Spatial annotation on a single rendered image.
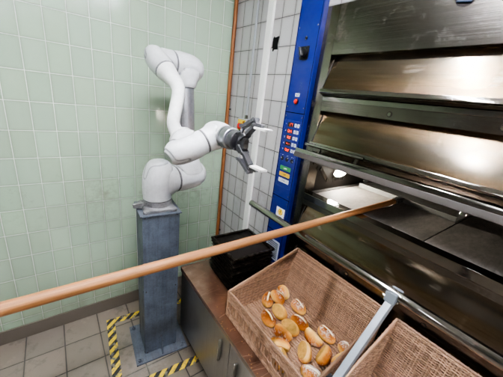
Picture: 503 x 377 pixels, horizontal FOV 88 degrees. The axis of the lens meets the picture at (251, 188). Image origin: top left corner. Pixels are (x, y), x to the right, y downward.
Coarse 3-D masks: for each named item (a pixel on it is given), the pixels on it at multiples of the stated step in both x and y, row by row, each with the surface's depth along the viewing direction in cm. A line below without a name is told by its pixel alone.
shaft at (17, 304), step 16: (368, 208) 129; (304, 224) 102; (320, 224) 108; (240, 240) 86; (256, 240) 88; (176, 256) 74; (192, 256) 75; (208, 256) 78; (112, 272) 65; (128, 272) 65; (144, 272) 68; (64, 288) 58; (80, 288) 59; (96, 288) 61; (0, 304) 52; (16, 304) 53; (32, 304) 55
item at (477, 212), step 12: (300, 156) 128; (312, 156) 123; (336, 168) 112; (348, 168) 108; (372, 180) 100; (384, 180) 97; (408, 192) 90; (420, 192) 87; (444, 204) 82; (456, 204) 80; (480, 216) 75; (492, 216) 73
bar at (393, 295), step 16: (256, 208) 124; (288, 224) 108; (304, 240) 101; (336, 256) 90; (368, 272) 82; (384, 288) 77; (384, 304) 76; (416, 304) 71; (432, 320) 67; (368, 336) 73; (464, 336) 62; (352, 352) 72; (480, 352) 60; (496, 352) 59
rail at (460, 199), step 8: (304, 152) 127; (312, 152) 123; (328, 160) 116; (336, 160) 113; (352, 168) 107; (360, 168) 104; (368, 168) 102; (376, 176) 99; (384, 176) 97; (392, 176) 95; (408, 184) 90; (416, 184) 88; (432, 192) 85; (440, 192) 83; (448, 192) 81; (456, 200) 80; (464, 200) 78; (472, 200) 77; (480, 208) 75; (488, 208) 74; (496, 208) 73
